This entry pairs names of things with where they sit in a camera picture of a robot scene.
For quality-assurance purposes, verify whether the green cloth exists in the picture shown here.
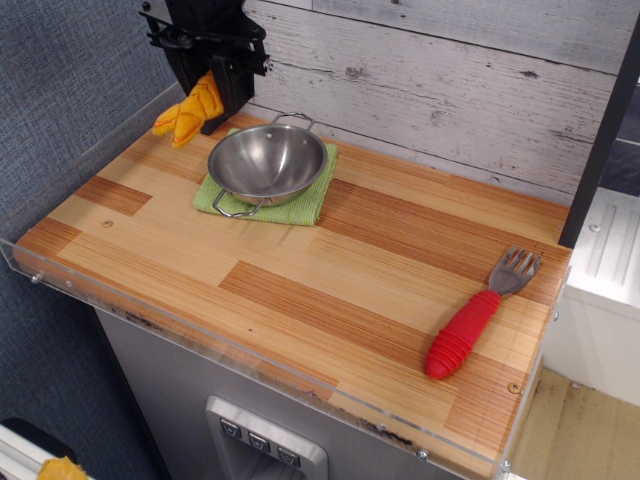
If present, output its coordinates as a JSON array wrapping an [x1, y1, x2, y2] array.
[[192, 142, 337, 226]]

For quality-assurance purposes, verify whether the white aluminium frame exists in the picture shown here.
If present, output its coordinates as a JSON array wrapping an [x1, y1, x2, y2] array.
[[542, 188, 639, 405]]

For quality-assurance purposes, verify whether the black post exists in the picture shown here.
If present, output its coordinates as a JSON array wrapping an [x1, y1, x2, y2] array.
[[558, 19, 639, 248], [200, 114, 233, 135]]

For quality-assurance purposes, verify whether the silver dispenser panel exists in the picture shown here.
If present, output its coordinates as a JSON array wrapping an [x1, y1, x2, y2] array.
[[205, 395, 329, 479]]

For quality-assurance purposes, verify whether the clear acrylic guard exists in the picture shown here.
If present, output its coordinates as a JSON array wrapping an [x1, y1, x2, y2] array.
[[1, 64, 577, 479]]

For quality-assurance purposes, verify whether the black left post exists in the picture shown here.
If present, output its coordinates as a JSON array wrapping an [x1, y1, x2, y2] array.
[[200, 114, 233, 135]]

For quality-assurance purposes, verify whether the yellow object bottom left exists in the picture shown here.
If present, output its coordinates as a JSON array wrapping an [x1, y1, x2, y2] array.
[[36, 457, 89, 480]]

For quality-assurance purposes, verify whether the steel colander bowl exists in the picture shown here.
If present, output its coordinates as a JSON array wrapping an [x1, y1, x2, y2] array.
[[208, 112, 328, 218]]

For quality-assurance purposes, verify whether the grey toy fridge cabinet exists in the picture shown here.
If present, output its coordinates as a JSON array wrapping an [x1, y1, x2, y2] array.
[[97, 311, 453, 479]]

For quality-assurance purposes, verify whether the black right post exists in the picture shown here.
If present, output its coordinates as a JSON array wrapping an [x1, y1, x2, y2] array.
[[558, 19, 639, 248]]

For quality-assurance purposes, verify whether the red handled fork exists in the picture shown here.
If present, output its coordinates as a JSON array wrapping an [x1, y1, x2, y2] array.
[[425, 245, 542, 380]]

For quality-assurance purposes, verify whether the orange plush fish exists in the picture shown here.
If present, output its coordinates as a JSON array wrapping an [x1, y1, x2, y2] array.
[[151, 72, 225, 148]]

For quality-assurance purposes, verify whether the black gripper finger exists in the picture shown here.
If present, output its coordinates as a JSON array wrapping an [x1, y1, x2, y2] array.
[[167, 47, 212, 94], [209, 58, 254, 118]]

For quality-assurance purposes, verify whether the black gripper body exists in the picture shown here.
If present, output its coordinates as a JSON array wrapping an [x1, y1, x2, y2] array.
[[139, 1, 269, 76]]

